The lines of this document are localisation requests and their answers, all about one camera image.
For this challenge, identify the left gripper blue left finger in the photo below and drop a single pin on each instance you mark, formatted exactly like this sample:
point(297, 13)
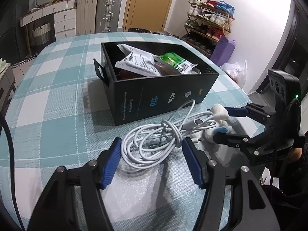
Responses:
point(56, 208)

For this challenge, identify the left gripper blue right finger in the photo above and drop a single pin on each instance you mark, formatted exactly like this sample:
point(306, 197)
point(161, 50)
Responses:
point(250, 208)

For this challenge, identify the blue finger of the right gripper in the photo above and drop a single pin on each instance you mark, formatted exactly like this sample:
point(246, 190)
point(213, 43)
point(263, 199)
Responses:
point(238, 112)
point(240, 142)

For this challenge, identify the white plush toy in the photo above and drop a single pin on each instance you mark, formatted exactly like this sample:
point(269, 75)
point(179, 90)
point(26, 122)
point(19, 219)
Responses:
point(221, 116)

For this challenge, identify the green snack packet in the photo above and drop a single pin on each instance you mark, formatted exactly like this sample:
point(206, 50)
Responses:
point(171, 63)

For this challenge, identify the silver printed pouch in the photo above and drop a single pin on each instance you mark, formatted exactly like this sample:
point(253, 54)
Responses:
point(137, 61)

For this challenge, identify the red white printed packet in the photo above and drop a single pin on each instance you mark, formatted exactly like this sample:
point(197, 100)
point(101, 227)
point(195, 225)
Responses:
point(127, 73)

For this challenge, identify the white plastic bag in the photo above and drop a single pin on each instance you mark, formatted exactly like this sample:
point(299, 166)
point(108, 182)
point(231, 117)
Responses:
point(237, 72)

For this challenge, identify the purple bag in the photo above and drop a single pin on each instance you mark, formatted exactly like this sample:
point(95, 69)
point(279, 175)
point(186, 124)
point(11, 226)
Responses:
point(223, 51)

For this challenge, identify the shoe rack with shoes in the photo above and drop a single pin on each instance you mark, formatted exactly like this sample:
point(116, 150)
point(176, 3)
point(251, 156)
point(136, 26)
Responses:
point(207, 22)

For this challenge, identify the black cardboard box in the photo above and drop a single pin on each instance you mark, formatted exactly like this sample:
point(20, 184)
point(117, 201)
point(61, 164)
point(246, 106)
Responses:
point(132, 99)

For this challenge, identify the teal checked tablecloth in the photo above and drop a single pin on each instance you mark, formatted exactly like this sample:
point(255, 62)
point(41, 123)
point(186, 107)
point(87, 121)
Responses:
point(59, 115)

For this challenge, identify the wooden door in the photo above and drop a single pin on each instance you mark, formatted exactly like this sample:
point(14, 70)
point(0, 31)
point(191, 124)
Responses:
point(146, 14)

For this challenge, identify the grey side cabinet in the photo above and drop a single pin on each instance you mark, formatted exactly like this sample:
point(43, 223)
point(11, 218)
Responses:
point(7, 82)

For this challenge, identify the silver suitcase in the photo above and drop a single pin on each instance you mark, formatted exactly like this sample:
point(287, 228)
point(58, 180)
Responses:
point(107, 16)

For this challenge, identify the laundry basket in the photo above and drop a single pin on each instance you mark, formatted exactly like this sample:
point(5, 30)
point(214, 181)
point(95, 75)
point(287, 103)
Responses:
point(41, 34)

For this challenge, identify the beige suitcase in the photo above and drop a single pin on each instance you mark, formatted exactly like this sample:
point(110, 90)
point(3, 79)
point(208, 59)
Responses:
point(85, 16)

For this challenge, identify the white drawer desk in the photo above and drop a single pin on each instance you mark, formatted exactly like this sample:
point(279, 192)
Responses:
point(61, 15)

